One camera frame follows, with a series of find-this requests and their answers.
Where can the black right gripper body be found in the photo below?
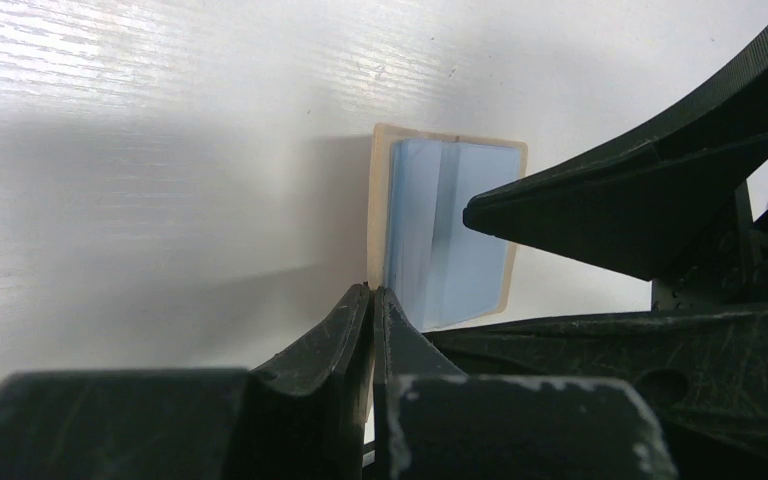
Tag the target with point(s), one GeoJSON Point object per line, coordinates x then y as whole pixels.
{"type": "Point", "coordinates": [726, 263]}

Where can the blue credit card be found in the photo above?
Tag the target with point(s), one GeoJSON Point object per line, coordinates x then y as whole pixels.
{"type": "Point", "coordinates": [450, 265]}

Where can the beige leather card holder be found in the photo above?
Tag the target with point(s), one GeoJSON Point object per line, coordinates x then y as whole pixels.
{"type": "Point", "coordinates": [377, 199]}

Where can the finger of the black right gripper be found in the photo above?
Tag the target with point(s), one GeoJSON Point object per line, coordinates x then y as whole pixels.
{"type": "Point", "coordinates": [632, 204]}
{"type": "Point", "coordinates": [704, 371]}

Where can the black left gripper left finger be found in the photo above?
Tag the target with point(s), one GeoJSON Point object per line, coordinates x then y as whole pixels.
{"type": "Point", "coordinates": [299, 415]}

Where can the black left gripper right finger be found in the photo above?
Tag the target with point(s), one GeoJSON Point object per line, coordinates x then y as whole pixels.
{"type": "Point", "coordinates": [434, 421]}

